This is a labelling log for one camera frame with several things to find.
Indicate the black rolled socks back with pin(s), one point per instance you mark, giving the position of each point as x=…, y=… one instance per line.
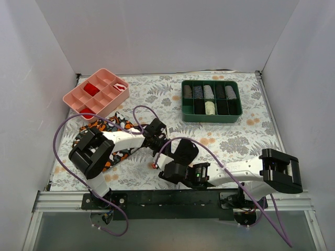
x=220, y=92

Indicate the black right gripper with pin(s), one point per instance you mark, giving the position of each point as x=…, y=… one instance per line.
x=169, y=172

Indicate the white patterned rolled socks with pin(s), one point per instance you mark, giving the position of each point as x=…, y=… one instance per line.
x=230, y=93

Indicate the green compartment tray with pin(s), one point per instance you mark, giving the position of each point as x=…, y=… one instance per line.
x=227, y=110

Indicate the aluminium frame rail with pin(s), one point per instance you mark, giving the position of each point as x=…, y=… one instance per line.
x=70, y=201

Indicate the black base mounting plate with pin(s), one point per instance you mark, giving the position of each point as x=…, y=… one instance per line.
x=221, y=204

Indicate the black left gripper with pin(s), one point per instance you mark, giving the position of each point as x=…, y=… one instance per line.
x=162, y=146

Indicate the black underwear beige waistband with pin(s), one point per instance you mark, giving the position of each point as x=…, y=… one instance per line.
x=185, y=152

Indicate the red rolled garment back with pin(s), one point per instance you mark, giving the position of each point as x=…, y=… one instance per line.
x=91, y=89

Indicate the grey white rolled socks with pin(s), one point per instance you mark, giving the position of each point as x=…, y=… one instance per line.
x=208, y=92

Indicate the pink compartment tray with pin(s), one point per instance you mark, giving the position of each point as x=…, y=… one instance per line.
x=100, y=94

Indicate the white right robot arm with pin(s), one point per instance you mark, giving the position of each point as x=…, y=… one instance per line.
x=271, y=172

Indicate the cream rolled socks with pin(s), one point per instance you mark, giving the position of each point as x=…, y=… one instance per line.
x=210, y=108

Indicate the floral fern table mat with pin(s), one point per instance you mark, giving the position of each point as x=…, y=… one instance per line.
x=239, y=141

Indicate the black rolled socks front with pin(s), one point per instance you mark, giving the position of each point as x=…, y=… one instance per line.
x=199, y=107

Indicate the red white rolled garment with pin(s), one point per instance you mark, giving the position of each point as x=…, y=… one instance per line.
x=120, y=87

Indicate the blue striped rolled socks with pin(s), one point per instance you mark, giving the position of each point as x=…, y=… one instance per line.
x=198, y=92

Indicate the red rolled garment front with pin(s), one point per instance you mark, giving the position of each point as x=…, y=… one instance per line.
x=88, y=114

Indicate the grey brown rolled socks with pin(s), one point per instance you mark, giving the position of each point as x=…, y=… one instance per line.
x=187, y=92

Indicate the black rolled socks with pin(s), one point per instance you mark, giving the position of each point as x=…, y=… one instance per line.
x=220, y=92
x=199, y=107

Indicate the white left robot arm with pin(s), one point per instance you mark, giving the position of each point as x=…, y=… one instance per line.
x=95, y=147

